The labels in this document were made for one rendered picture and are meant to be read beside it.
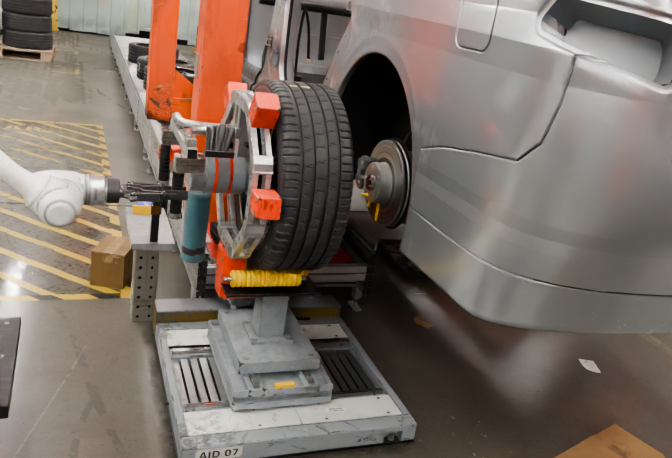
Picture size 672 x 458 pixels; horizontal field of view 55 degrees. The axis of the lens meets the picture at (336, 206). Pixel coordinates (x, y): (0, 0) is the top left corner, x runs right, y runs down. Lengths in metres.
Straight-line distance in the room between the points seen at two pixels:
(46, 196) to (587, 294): 1.37
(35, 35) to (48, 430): 8.41
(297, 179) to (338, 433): 0.90
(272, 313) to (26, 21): 8.38
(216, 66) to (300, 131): 0.66
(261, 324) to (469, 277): 0.99
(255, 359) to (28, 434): 0.76
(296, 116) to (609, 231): 0.99
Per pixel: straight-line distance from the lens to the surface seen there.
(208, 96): 2.59
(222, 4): 2.56
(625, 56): 1.66
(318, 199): 2.00
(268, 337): 2.49
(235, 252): 2.18
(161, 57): 4.50
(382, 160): 2.42
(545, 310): 1.67
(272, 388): 2.34
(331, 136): 2.04
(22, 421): 2.48
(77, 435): 2.40
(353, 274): 3.15
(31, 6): 10.35
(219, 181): 2.18
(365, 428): 2.38
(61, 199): 1.81
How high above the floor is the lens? 1.46
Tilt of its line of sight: 17 degrees down
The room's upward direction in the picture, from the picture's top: 9 degrees clockwise
